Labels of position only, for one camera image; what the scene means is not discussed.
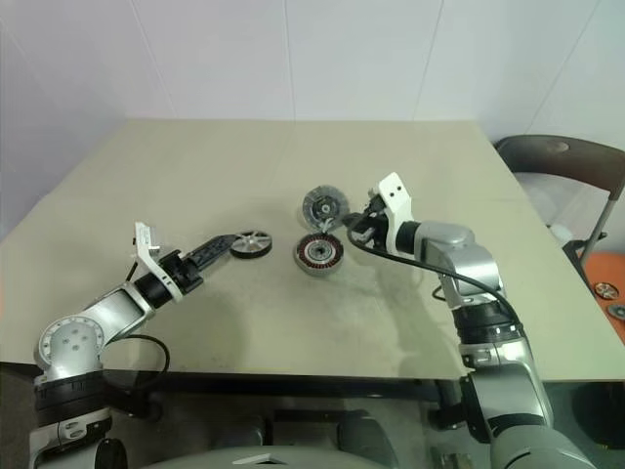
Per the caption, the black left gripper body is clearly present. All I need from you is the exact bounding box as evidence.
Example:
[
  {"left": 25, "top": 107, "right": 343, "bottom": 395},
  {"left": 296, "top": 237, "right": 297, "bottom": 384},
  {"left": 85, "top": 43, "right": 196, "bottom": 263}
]
[{"left": 158, "top": 248, "right": 204, "bottom": 295}]

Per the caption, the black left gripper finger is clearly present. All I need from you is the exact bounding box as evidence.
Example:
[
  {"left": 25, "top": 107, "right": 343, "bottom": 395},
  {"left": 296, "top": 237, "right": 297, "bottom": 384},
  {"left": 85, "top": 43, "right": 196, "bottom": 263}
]
[
  {"left": 193, "top": 247, "right": 232, "bottom": 275},
  {"left": 187, "top": 234, "right": 241, "bottom": 266}
]

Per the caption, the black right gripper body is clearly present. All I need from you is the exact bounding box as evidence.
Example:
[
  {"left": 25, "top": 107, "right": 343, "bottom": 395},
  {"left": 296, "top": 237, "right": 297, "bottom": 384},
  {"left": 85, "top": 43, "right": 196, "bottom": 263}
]
[{"left": 361, "top": 192, "right": 393, "bottom": 251}]

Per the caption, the black spoked rotor wheel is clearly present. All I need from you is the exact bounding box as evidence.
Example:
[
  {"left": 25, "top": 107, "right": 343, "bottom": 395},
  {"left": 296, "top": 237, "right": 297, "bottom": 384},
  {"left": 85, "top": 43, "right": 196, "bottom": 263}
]
[{"left": 229, "top": 228, "right": 273, "bottom": 261}]

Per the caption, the motor housing with copper windings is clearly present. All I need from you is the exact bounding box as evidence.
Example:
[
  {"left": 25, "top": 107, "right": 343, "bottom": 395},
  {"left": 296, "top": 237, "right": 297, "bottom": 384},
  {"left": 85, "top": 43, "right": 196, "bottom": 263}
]
[{"left": 292, "top": 233, "right": 348, "bottom": 279}]

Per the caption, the dark folding chair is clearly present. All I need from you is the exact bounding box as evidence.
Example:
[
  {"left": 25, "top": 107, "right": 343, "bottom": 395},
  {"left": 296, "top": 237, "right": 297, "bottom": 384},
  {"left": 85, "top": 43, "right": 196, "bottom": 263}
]
[{"left": 492, "top": 133, "right": 625, "bottom": 256}]

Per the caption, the orange round object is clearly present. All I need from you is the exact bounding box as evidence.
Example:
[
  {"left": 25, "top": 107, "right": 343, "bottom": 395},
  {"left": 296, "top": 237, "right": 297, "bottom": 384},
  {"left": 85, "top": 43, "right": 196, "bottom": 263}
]
[{"left": 582, "top": 250, "right": 625, "bottom": 321}]

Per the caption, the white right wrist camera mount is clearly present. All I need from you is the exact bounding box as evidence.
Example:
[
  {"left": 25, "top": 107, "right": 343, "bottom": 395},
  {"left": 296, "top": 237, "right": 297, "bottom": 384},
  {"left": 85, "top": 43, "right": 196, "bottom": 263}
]
[{"left": 377, "top": 171, "right": 417, "bottom": 256}]

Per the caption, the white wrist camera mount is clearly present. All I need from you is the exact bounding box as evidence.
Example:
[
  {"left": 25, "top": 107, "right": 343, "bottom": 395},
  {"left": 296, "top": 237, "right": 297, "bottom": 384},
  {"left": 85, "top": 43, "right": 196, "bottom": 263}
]
[
  {"left": 377, "top": 171, "right": 417, "bottom": 256},
  {"left": 130, "top": 221, "right": 186, "bottom": 300}
]

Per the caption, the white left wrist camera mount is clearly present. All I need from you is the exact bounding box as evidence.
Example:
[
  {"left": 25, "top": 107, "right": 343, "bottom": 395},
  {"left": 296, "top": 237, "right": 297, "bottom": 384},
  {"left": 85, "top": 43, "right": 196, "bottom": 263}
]
[{"left": 130, "top": 221, "right": 186, "bottom": 300}]

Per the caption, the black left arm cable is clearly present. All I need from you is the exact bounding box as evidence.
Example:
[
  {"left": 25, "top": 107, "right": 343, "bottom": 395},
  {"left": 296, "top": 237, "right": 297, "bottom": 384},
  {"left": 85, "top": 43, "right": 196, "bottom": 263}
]
[{"left": 103, "top": 333, "right": 171, "bottom": 395}]

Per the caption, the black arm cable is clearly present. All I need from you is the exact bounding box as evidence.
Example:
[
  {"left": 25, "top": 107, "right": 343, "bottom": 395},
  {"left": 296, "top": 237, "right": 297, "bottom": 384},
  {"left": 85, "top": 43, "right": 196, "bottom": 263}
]
[
  {"left": 343, "top": 228, "right": 520, "bottom": 324},
  {"left": 103, "top": 333, "right": 171, "bottom": 395}
]

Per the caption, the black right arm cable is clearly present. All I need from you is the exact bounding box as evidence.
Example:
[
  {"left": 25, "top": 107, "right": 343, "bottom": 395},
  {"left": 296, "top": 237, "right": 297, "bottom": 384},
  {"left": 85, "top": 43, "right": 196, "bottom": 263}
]
[{"left": 343, "top": 228, "right": 520, "bottom": 324}]

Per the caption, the black table frame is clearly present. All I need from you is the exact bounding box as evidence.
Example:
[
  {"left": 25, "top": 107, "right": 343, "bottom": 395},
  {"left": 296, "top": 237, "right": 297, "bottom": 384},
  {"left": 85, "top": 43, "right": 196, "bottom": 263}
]
[{"left": 100, "top": 369, "right": 473, "bottom": 409}]

